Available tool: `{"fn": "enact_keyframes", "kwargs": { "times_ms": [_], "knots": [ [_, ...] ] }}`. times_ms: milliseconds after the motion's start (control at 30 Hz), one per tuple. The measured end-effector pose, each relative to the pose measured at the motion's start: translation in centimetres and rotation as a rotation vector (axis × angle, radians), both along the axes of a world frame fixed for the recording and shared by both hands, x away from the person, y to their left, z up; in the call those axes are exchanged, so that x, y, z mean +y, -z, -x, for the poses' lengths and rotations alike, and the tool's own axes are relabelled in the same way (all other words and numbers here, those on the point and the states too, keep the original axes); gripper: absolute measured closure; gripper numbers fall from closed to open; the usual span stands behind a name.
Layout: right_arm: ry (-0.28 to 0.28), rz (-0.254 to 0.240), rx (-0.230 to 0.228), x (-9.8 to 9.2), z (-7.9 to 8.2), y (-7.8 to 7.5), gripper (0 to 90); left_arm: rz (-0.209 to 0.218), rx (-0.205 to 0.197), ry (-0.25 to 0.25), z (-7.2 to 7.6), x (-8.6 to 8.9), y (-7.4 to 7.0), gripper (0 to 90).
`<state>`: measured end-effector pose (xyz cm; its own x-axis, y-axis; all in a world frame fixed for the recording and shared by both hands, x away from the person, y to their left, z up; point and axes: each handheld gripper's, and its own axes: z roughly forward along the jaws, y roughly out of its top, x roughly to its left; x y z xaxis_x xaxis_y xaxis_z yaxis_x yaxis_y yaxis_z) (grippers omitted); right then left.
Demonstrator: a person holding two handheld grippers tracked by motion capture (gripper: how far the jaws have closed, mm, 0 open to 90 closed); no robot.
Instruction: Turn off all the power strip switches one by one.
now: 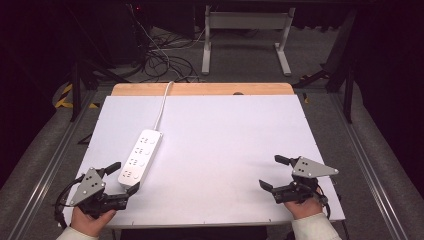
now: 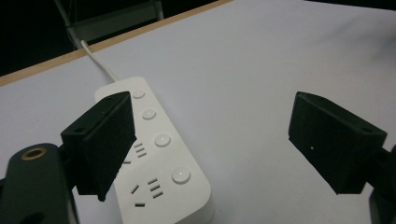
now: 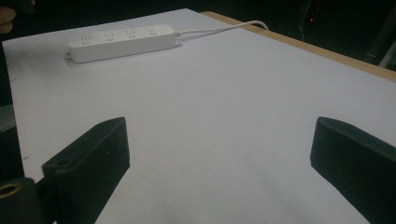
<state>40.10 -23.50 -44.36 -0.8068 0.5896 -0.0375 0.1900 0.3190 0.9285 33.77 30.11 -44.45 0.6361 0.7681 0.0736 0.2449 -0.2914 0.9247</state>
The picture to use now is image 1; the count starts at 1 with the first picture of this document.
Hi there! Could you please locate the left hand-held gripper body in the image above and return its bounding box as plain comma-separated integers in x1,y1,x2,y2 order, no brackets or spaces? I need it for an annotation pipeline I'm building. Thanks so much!
69,167,130,220

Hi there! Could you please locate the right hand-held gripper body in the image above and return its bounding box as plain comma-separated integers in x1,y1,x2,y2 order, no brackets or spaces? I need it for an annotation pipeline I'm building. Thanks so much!
271,156,340,205

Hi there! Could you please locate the person's left hand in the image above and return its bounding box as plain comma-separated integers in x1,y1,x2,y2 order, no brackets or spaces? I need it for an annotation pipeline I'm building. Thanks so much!
70,205,118,238

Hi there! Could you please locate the person's right hand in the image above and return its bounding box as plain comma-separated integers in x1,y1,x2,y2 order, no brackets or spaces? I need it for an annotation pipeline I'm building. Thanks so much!
283,195,324,221

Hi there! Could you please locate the white power strip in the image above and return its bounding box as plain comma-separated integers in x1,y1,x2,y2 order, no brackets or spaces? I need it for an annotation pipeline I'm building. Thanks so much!
117,128,165,191

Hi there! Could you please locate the white board sheet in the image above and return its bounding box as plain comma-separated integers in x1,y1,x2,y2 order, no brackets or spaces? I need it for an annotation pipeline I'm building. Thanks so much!
62,94,346,230

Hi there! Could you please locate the black metal stand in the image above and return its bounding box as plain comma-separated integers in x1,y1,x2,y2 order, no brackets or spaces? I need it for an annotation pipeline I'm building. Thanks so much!
293,9,358,125
67,59,132,123

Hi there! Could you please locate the black equipment cabinet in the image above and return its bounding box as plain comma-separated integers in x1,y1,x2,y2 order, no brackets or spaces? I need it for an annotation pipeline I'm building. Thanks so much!
99,2,151,68

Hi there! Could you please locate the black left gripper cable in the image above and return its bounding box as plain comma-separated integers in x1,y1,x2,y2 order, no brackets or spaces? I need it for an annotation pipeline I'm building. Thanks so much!
53,174,85,230

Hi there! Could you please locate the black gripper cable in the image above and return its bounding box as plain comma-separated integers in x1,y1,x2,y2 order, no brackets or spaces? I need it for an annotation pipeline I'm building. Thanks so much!
315,184,344,222
53,174,85,230

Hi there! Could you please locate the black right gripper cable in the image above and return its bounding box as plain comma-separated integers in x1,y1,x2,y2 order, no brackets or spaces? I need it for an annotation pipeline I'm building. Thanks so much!
315,184,344,222

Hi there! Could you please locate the aluminium floor rail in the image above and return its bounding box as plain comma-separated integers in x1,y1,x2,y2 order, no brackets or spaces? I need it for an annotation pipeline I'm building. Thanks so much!
6,89,100,240
327,93,410,240

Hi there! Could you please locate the white power strip cable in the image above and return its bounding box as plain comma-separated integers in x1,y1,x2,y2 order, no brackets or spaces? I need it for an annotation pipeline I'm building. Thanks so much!
152,80,175,132

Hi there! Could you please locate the black floor cable bundle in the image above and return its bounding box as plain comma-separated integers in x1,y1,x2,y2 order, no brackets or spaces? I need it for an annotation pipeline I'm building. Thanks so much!
141,29,202,83

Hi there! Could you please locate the white metal desk frame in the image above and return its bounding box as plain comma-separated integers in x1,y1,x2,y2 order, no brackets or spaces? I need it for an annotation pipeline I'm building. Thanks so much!
200,4,297,77

